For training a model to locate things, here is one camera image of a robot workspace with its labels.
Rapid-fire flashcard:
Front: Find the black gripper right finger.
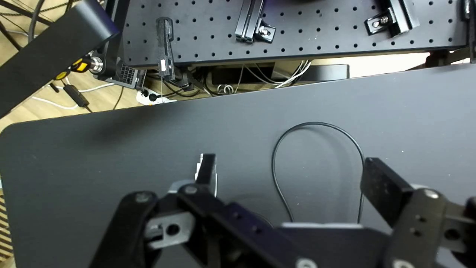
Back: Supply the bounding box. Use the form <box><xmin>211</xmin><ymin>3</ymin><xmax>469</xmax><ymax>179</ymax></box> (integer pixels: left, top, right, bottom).
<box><xmin>360</xmin><ymin>158</ymin><xmax>476</xmax><ymax>268</ymax></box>

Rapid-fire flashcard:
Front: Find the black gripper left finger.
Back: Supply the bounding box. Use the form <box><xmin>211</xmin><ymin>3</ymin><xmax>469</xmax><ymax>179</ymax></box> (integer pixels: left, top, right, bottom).
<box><xmin>89</xmin><ymin>154</ymin><xmax>319</xmax><ymax>268</ymax></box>

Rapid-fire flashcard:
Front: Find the black charger cable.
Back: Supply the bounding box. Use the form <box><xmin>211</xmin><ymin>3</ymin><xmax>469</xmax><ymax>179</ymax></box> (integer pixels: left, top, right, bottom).
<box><xmin>269</xmin><ymin>121</ymin><xmax>368</xmax><ymax>225</ymax></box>

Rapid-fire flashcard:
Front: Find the white power strip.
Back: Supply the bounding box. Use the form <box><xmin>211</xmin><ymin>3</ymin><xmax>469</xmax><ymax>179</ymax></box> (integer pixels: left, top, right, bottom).
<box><xmin>136</xmin><ymin>90</ymin><xmax>171</xmax><ymax>106</ymax></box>

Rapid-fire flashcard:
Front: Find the black perforated breadboard plate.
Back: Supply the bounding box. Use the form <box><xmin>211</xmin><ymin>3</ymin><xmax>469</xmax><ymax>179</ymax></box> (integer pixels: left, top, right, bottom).
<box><xmin>122</xmin><ymin>0</ymin><xmax>469</xmax><ymax>67</ymax></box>

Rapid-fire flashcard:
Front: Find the black table leg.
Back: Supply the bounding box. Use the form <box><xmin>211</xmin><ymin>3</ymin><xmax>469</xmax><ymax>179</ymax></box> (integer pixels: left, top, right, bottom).
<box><xmin>0</xmin><ymin>0</ymin><xmax>119</xmax><ymax>117</ymax></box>

